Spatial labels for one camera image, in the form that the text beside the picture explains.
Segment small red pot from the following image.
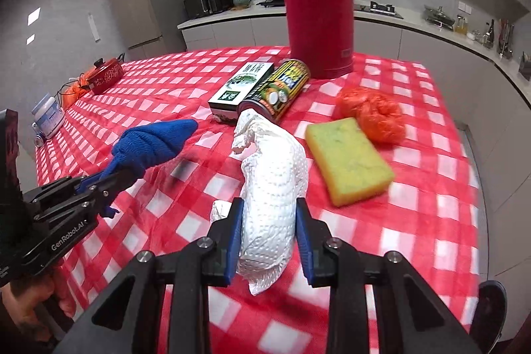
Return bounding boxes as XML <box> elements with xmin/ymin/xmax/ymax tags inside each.
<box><xmin>85</xmin><ymin>53</ymin><xmax>125</xmax><ymax>95</ymax></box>

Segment printed drink can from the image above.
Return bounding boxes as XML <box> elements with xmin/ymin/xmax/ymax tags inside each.
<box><xmin>237</xmin><ymin>59</ymin><xmax>311</xmax><ymax>122</ymax></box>

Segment black chopstick holder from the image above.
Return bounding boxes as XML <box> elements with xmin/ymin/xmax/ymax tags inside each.
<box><xmin>518</xmin><ymin>52</ymin><xmax>531</xmax><ymax>81</ymax></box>

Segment utensil holder with utensils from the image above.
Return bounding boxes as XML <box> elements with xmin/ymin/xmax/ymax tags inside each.
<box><xmin>497</xmin><ymin>19</ymin><xmax>515</xmax><ymax>58</ymax></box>

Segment yellow green sponge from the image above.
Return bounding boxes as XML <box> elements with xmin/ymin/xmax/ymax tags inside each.
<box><xmin>306</xmin><ymin>118</ymin><xmax>395</xmax><ymax>207</ymax></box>

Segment white lidded container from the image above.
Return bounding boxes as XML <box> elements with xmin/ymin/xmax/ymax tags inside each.
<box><xmin>32</xmin><ymin>95</ymin><xmax>67</xmax><ymax>139</ymax></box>

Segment black microwave oven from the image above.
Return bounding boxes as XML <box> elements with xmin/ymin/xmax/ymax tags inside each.
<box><xmin>184</xmin><ymin>0</ymin><xmax>234</xmax><ymax>20</ymax></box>

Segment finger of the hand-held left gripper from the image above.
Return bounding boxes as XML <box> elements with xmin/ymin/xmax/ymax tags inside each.
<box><xmin>23</xmin><ymin>173</ymin><xmax>105</xmax><ymax>210</ymax></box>
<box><xmin>35</xmin><ymin>167</ymin><xmax>140</xmax><ymax>225</ymax></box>

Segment green and white carton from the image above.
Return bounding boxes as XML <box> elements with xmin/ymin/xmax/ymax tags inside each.
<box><xmin>207</xmin><ymin>61</ymin><xmax>274</xmax><ymax>124</ymax></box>

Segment white paper towel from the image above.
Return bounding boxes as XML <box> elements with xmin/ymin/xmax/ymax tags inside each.
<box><xmin>211</xmin><ymin>109</ymin><xmax>310</xmax><ymax>296</ymax></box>

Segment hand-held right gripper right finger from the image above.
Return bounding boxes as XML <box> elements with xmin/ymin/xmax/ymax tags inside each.
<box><xmin>294</xmin><ymin>196</ymin><xmax>486</xmax><ymax>354</ymax></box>

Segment tall red thermos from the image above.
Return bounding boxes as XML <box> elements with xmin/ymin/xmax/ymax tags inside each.
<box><xmin>276</xmin><ymin>0</ymin><xmax>354</xmax><ymax>80</ymax></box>

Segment orange plastic bag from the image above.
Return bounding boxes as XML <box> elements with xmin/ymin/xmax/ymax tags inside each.
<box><xmin>335</xmin><ymin>86</ymin><xmax>406</xmax><ymax>144</ymax></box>

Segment red checked tablecloth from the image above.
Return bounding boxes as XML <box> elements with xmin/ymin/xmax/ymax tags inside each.
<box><xmin>35</xmin><ymin>46</ymin><xmax>484</xmax><ymax>354</ymax></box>

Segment blue knit glove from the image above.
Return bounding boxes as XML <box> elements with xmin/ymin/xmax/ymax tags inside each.
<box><xmin>100</xmin><ymin>119</ymin><xmax>199</xmax><ymax>218</ymax></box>

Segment black gas stove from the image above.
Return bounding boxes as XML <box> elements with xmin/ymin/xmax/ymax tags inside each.
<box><xmin>352</xmin><ymin>1</ymin><xmax>404</xmax><ymax>19</ymax></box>

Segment person's left hand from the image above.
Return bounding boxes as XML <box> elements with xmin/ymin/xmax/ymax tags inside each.
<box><xmin>0</xmin><ymin>270</ymin><xmax>78</xmax><ymax>343</ymax></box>

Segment orange mesh bag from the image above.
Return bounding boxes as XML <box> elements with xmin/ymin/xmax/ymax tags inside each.
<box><xmin>62</xmin><ymin>76</ymin><xmax>94</xmax><ymax>108</ymax></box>

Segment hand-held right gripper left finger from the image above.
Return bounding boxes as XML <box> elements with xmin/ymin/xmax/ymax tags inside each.
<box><xmin>79</xmin><ymin>196</ymin><xmax>245</xmax><ymax>354</ymax></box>

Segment beige refrigerator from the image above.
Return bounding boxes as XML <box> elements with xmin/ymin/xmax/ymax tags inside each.
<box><xmin>109</xmin><ymin>0</ymin><xmax>185</xmax><ymax>60</ymax></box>

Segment black shoe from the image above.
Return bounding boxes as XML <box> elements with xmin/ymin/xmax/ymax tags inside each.
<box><xmin>471</xmin><ymin>281</ymin><xmax>507</xmax><ymax>354</ymax></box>

